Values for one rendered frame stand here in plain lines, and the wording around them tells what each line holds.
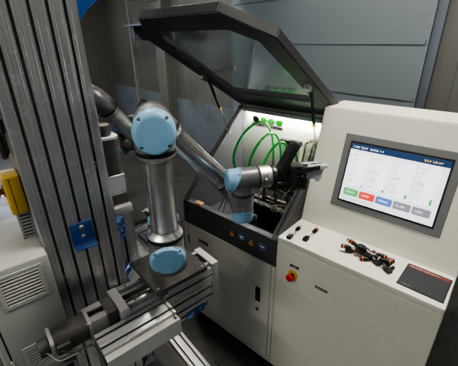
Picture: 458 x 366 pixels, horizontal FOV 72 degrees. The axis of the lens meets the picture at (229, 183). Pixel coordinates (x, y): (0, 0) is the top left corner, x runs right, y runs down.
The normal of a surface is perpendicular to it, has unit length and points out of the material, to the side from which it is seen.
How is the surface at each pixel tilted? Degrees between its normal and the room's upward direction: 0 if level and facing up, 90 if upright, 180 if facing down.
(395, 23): 90
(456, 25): 90
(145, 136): 83
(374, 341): 90
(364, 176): 76
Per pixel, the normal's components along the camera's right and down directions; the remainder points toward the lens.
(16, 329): 0.64, 0.31
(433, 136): -0.65, 0.09
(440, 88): -0.77, 0.27
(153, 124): 0.25, 0.30
